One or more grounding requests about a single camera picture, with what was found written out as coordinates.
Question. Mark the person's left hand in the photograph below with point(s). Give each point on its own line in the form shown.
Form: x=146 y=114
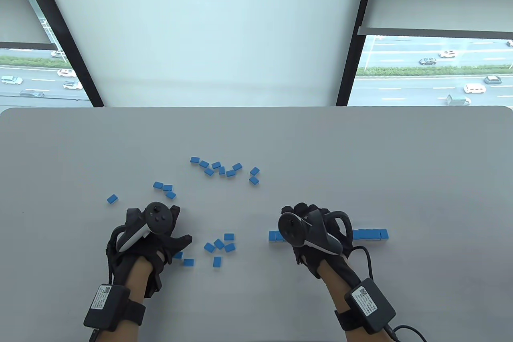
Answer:
x=176 y=243

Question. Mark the person's right hand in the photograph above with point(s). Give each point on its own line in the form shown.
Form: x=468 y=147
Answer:
x=310 y=260

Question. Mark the blue mahjong tiles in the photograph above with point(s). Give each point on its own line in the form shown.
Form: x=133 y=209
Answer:
x=218 y=243

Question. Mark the blue mahjong tile wall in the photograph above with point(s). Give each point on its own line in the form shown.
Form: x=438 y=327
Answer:
x=273 y=236
x=372 y=234

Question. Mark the person's left forearm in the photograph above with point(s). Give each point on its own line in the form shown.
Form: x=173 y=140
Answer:
x=138 y=282

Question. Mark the black white handheld controller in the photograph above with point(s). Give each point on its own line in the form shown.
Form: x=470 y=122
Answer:
x=157 y=218
x=290 y=229

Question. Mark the wide white roller blind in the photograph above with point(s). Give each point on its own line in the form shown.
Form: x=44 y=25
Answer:
x=200 y=29

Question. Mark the black window frame pillar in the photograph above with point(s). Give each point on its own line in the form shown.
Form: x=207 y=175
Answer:
x=356 y=37
x=60 y=33

